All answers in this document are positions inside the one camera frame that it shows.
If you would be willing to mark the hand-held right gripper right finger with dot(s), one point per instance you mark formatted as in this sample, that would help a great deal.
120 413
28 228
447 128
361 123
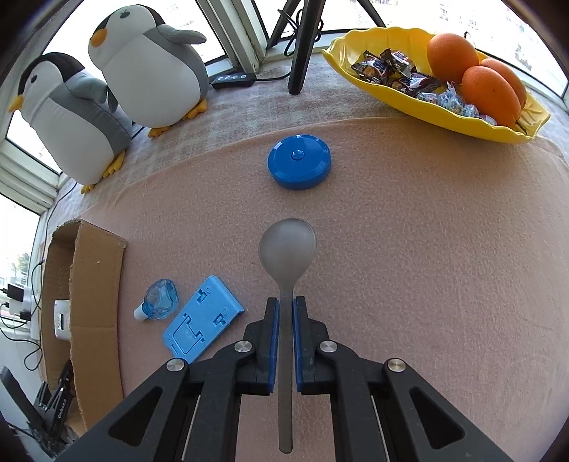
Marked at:
298 351

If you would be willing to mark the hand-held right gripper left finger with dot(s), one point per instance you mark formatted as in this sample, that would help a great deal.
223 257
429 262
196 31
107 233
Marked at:
272 351

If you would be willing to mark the grey metal spoon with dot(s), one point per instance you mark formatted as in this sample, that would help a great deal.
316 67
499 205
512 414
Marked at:
288 253

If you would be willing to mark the cardboard box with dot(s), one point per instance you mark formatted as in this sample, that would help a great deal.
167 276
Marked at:
95 284

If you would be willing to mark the blue folding phone stand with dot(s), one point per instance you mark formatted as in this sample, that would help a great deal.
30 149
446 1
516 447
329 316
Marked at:
200 320

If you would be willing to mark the white plug adapter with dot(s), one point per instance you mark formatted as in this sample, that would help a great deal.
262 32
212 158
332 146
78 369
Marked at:
62 320

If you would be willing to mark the white power strip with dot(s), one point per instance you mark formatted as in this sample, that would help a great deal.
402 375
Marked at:
17 306

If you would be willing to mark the small blue transparent bottle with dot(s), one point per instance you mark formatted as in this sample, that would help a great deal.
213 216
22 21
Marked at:
160 300

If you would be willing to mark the blue round lid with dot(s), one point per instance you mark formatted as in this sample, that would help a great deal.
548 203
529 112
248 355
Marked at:
298 164

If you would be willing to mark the beige checked cloth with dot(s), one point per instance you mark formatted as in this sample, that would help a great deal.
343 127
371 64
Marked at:
249 115

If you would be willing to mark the grey white penguin plush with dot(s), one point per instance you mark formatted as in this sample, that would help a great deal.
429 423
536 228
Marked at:
66 129
151 71

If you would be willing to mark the brown chocolate bar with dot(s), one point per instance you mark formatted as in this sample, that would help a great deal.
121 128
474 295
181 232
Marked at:
400 60
415 83
371 71

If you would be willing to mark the pile of blue wrapped candies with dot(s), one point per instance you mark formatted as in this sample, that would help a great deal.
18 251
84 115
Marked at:
453 103

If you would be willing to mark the black tripod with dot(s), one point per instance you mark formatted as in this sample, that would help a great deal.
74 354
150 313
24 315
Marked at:
302 57

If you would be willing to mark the yellow leaf-shaped bowl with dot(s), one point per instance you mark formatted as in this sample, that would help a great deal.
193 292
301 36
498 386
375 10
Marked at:
351 49

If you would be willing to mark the orange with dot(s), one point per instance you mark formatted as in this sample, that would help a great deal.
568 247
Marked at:
511 77
489 95
451 55

